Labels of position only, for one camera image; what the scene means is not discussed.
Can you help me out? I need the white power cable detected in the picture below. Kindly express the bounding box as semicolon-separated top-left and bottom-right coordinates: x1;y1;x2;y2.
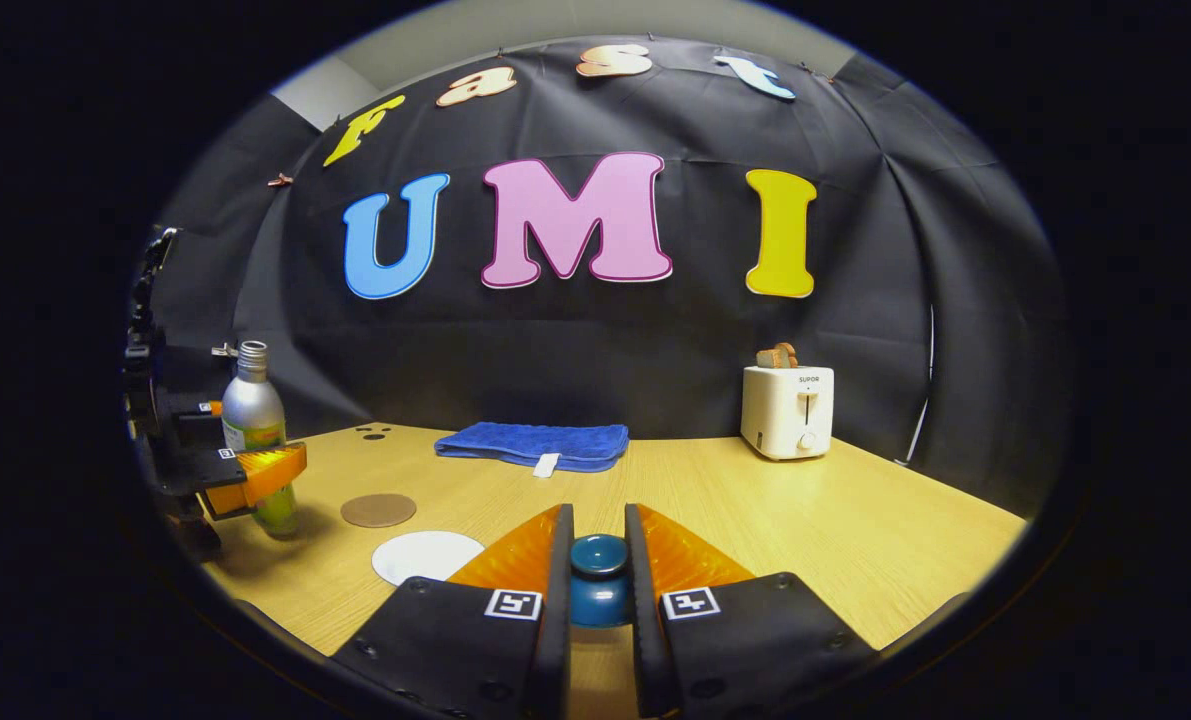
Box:
895;303;936;467

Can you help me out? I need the silver green-label water bottle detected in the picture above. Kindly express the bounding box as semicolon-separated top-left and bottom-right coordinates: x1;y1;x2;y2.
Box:
220;340;302;539

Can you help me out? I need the black backdrop cloth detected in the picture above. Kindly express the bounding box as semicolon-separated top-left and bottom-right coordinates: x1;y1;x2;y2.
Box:
150;35;1071;516

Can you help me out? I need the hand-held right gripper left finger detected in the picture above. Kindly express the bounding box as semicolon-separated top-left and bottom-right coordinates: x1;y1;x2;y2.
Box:
330;503;576;720

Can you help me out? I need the white toaster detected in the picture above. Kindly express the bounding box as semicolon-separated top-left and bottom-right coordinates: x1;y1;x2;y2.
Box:
740;364;836;462

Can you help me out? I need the brown round coaster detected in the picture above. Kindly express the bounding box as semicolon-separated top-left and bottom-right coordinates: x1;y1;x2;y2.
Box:
340;493;418;529

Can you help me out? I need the blue folded towel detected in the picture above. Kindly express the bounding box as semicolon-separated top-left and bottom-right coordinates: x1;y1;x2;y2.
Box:
434;421;631;478

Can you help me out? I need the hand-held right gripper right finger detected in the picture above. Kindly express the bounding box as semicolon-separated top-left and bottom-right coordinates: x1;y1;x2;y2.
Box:
623;503;881;720

